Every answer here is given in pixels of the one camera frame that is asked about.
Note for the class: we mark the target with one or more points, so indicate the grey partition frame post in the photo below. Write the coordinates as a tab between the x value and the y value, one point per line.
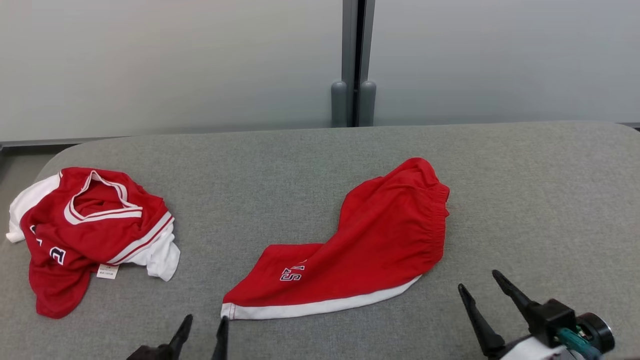
349	40

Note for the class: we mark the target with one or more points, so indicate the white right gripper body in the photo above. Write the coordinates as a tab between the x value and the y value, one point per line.
530	350

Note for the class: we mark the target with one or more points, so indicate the red basketball jersey white trim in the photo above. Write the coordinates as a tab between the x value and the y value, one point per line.
100	235

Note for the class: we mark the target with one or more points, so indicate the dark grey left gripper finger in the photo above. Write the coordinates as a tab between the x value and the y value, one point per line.
181	337
221	342

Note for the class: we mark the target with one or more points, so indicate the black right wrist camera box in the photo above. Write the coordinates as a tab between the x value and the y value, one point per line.
552	317

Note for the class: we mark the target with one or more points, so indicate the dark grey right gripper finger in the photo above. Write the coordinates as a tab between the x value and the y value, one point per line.
517	295
482	330

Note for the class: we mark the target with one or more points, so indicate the red shorts white hem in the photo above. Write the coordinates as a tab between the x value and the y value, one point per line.
380	235

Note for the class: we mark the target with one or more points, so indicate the dark partition base rail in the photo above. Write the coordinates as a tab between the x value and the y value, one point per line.
30	143

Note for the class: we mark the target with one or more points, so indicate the grey cylindrical partition foot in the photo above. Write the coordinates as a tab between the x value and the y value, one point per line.
367	102
338	105

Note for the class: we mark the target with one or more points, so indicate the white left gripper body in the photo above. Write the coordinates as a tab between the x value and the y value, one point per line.
150	353

